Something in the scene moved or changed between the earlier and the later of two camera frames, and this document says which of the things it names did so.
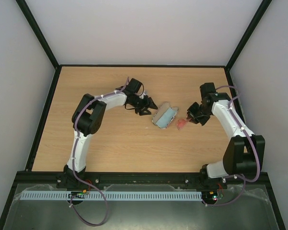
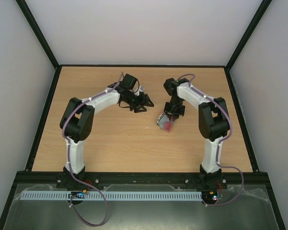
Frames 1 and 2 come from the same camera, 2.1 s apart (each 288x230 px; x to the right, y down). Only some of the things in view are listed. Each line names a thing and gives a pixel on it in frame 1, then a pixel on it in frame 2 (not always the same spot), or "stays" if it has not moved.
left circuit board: x=77 y=194 stays
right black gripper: x=198 y=114 -> x=174 y=109
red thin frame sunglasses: x=181 y=122 -> x=165 y=124
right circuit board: x=211 y=194 stays
